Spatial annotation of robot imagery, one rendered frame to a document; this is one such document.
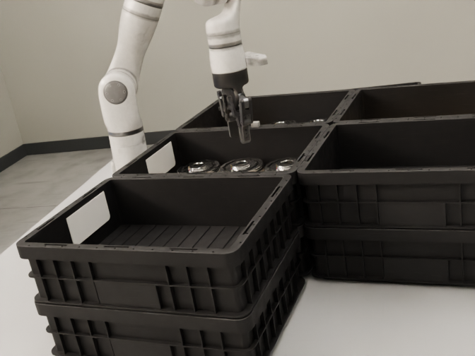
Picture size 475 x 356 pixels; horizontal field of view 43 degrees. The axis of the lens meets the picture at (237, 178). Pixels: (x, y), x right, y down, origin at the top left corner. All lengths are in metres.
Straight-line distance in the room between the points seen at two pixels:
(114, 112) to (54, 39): 3.48
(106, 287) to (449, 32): 3.66
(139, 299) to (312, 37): 3.57
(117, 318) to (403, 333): 0.46
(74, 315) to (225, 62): 0.57
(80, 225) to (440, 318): 0.66
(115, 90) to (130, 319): 0.71
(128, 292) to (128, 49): 0.77
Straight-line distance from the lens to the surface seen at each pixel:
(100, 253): 0.97
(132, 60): 1.60
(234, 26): 1.27
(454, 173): 1.06
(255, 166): 1.38
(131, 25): 1.54
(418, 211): 1.10
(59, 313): 1.09
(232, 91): 1.29
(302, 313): 1.12
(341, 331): 1.07
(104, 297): 1.02
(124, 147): 1.59
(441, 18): 4.37
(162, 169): 1.44
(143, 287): 0.96
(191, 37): 4.58
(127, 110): 1.56
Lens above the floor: 1.32
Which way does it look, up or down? 20 degrees down
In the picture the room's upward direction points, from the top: 10 degrees counter-clockwise
